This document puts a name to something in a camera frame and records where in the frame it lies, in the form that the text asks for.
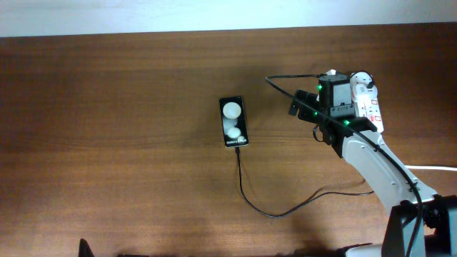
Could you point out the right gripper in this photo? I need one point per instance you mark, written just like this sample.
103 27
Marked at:
308 100

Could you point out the black smartphone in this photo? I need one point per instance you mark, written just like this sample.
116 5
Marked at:
234 122

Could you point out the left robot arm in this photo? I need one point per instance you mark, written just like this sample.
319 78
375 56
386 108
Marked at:
85 251

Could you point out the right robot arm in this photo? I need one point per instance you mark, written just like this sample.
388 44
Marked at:
346 110

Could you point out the white charger plug adapter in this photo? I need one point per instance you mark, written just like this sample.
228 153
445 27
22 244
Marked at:
362 86

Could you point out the white power strip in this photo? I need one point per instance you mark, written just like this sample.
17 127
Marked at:
369 108

